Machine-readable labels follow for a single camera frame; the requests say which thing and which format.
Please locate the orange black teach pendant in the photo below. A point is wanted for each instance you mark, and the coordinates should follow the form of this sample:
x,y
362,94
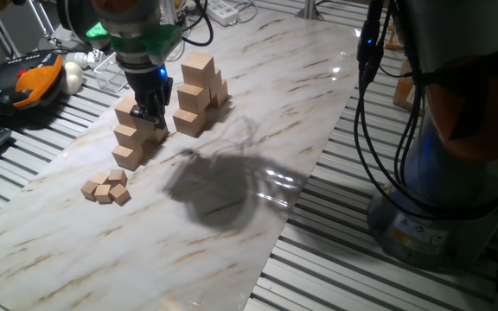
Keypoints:
x,y
33,84

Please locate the clear plastic cup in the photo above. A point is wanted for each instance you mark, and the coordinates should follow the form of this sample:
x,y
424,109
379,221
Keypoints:
x,y
108,78

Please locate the wooden stick rack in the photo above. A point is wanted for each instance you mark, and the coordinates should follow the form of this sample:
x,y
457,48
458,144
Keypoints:
x,y
393,39

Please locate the small wooden cube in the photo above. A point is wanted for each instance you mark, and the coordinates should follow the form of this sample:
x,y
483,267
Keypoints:
x,y
103,194
100,178
89,191
120,194
117,177

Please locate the bare person hand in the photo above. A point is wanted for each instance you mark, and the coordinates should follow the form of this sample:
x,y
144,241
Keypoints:
x,y
0,4

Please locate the marble pattern mat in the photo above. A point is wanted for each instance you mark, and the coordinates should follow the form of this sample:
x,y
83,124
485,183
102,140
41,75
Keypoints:
x,y
188,268

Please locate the white plastic bottle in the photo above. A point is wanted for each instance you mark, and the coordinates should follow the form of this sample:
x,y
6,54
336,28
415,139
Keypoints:
x,y
78,58

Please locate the white power strip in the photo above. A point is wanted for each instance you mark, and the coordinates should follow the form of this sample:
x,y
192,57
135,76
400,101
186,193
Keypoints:
x,y
223,12

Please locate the white egg shaped object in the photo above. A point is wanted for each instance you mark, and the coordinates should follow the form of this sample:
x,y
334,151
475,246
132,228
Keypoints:
x,y
72,78

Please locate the silver orange robot arm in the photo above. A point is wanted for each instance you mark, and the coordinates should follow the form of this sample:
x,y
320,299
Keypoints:
x,y
448,34

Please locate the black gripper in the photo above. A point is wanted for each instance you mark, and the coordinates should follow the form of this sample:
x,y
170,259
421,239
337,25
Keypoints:
x,y
147,86

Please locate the green wrist mount flange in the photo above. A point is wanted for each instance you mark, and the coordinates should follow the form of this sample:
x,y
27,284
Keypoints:
x,y
162,41

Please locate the aluminium frame post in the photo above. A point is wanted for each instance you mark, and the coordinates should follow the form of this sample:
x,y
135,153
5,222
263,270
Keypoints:
x,y
169,10
308,9

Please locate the large wooden cube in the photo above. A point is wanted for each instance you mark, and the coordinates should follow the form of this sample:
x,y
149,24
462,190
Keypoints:
x,y
192,99
222,95
197,69
215,84
186,125

